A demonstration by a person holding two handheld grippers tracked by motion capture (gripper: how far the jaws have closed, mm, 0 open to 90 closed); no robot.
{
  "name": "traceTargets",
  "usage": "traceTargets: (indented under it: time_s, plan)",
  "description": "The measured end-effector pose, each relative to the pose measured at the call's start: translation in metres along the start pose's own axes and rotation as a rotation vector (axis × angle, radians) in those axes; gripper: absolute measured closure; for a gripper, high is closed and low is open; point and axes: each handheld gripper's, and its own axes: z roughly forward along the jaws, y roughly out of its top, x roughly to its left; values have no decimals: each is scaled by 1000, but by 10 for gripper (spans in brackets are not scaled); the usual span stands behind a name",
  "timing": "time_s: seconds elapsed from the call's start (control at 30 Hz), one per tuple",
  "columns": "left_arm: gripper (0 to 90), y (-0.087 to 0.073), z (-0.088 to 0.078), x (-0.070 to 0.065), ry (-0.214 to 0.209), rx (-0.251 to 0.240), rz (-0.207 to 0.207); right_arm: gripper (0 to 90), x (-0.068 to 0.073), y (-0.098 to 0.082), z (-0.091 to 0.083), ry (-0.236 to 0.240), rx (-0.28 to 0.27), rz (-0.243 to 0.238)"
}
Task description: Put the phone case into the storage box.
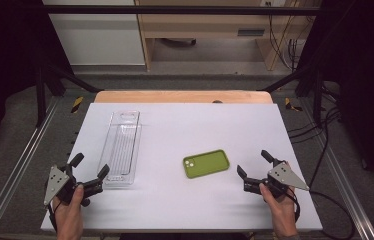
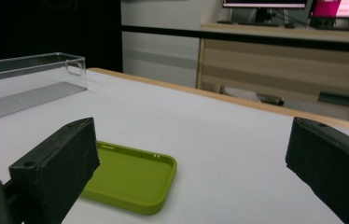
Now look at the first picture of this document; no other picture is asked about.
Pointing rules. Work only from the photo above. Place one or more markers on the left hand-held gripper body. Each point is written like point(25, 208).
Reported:
point(56, 183)

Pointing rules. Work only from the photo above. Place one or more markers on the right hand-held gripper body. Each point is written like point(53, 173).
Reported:
point(286, 176)

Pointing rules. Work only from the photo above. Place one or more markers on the clear plastic tray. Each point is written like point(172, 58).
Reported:
point(121, 150)

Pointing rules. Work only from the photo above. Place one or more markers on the green phone case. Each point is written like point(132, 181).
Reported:
point(208, 164)

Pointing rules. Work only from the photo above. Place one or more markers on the person's left hand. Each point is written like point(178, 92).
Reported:
point(70, 213)

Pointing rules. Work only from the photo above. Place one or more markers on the person's right hand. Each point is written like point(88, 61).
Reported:
point(283, 213)

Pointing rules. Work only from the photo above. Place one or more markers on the yellow black tape strip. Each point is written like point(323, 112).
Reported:
point(77, 104)
point(289, 104)

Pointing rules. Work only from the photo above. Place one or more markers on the black metal stand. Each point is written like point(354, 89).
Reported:
point(317, 96)
point(41, 100)

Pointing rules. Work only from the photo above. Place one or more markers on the wooden table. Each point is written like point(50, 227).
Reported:
point(175, 96)

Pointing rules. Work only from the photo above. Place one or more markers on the black curtain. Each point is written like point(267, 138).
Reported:
point(5, 66)
point(365, 83)

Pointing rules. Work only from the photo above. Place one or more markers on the white cabinet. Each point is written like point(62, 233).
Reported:
point(98, 36)

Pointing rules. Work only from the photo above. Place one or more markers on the wooden cabinet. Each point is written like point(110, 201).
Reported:
point(205, 25)

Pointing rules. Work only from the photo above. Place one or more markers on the aluminium floor rail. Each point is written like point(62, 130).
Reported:
point(18, 170)
point(341, 173)

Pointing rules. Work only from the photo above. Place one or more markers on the black metal frame bar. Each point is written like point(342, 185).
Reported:
point(175, 9)

